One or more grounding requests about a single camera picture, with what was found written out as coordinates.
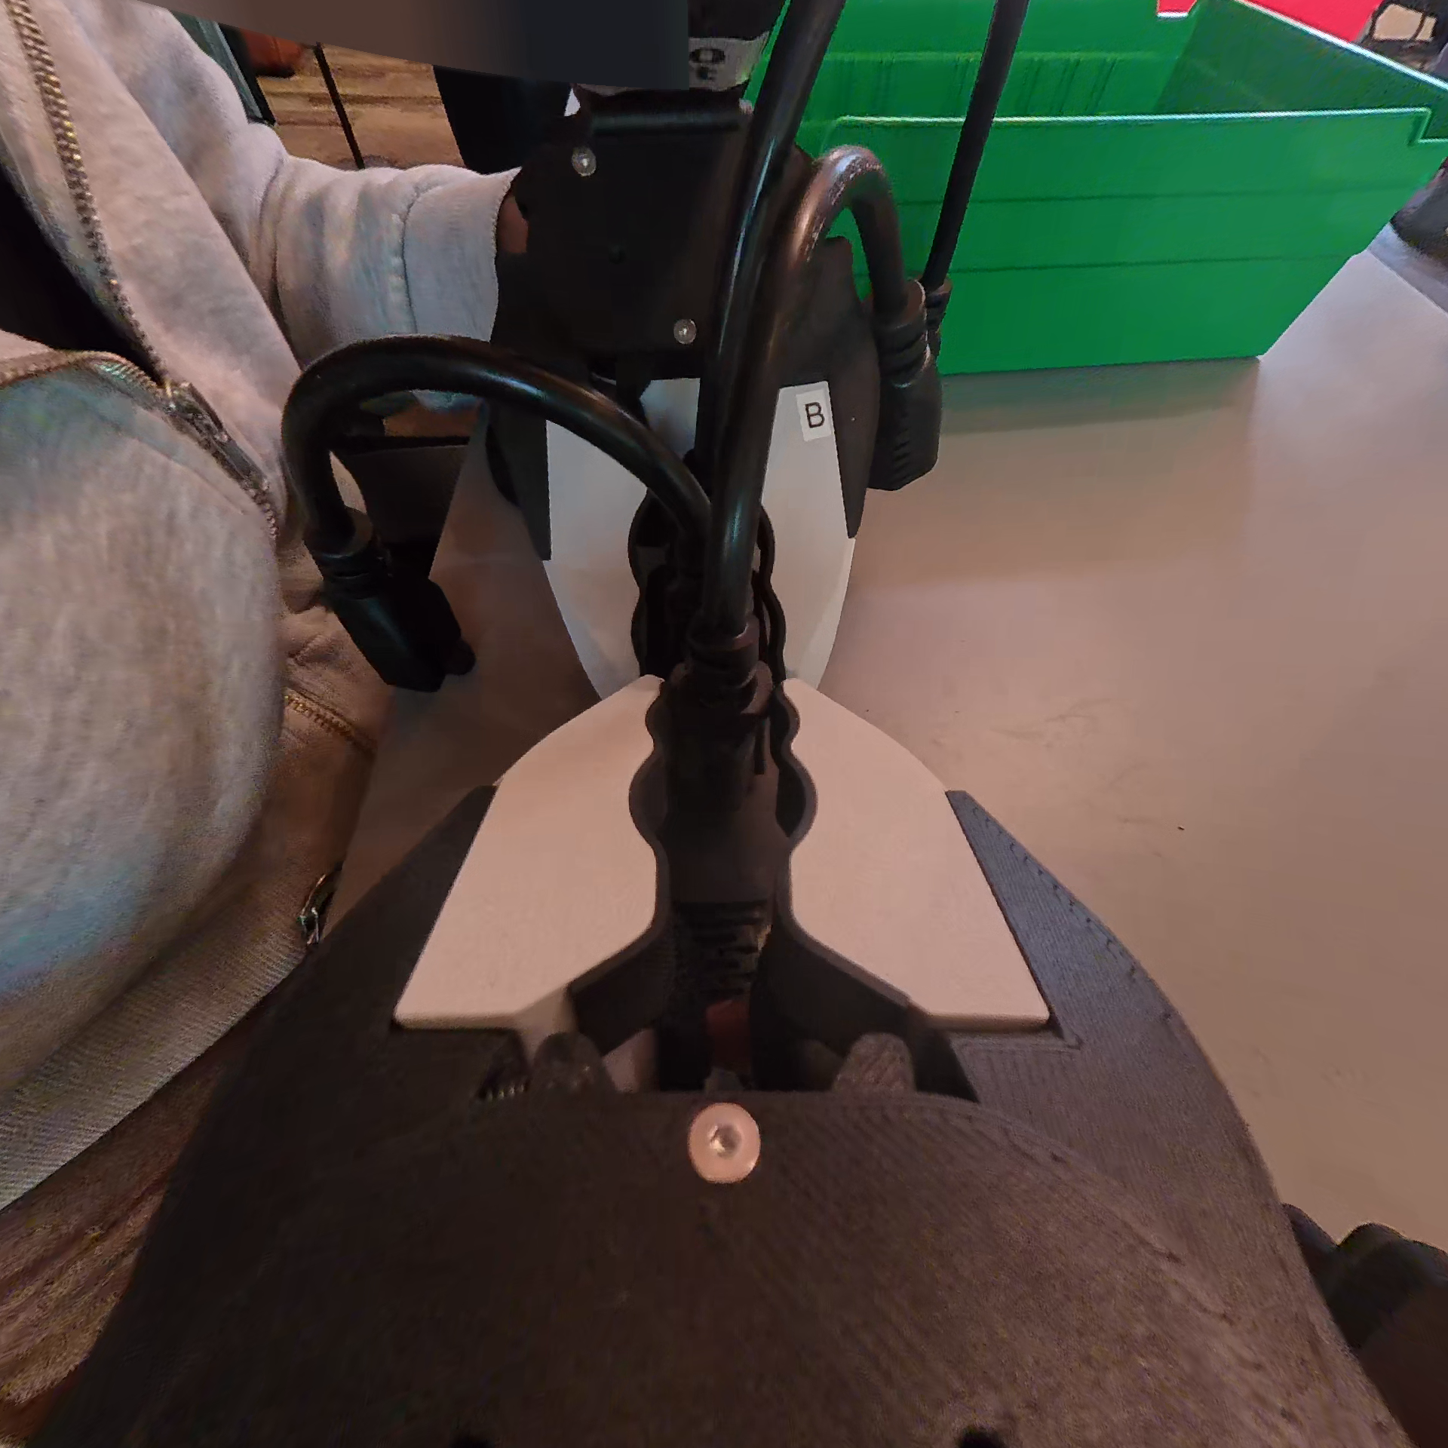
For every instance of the green plastic bin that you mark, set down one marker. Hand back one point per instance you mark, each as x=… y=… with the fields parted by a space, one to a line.
x=1132 y=226

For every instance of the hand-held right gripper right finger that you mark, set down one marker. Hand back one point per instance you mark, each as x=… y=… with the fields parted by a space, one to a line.
x=906 y=893

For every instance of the person's brown pants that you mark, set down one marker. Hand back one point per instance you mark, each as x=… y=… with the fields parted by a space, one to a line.
x=68 y=1300

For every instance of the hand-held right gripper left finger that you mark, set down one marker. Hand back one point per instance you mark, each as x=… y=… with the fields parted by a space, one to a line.
x=521 y=893

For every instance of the person's left forearm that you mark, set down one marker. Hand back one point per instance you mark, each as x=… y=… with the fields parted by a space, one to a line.
x=340 y=248

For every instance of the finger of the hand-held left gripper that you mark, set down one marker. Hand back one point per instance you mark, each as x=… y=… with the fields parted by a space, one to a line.
x=814 y=531
x=589 y=531

